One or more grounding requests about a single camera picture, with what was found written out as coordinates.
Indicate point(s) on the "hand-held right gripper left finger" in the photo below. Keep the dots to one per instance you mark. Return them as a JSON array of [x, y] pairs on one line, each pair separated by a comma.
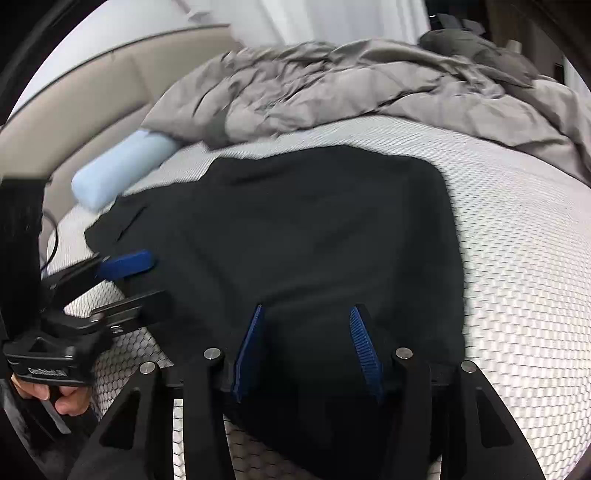
[[249, 350]]

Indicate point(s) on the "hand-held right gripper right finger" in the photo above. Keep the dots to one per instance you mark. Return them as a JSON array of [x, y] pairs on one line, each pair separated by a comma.
[[364, 350]]

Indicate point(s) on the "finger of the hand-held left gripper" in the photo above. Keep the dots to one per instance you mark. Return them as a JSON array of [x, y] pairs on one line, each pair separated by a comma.
[[134, 307], [124, 264]]

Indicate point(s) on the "black pants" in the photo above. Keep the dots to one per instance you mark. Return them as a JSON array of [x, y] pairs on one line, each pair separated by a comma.
[[300, 230]]

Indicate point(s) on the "person's left hand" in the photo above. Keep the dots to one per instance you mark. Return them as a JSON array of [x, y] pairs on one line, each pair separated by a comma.
[[69, 401]]

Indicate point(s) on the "light blue pillow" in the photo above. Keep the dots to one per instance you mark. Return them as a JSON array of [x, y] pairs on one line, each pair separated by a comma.
[[120, 168]]

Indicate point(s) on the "beige padded headboard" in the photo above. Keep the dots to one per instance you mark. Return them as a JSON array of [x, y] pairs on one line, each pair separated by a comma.
[[92, 92]]

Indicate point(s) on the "grey rumpled blanket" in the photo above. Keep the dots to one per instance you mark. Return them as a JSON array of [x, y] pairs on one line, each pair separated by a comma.
[[351, 87]]

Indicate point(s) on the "dark grey cloth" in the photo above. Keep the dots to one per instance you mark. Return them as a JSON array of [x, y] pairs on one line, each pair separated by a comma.
[[471, 50]]

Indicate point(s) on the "white curtain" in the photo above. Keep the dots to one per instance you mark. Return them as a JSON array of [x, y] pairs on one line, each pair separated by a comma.
[[332, 21]]

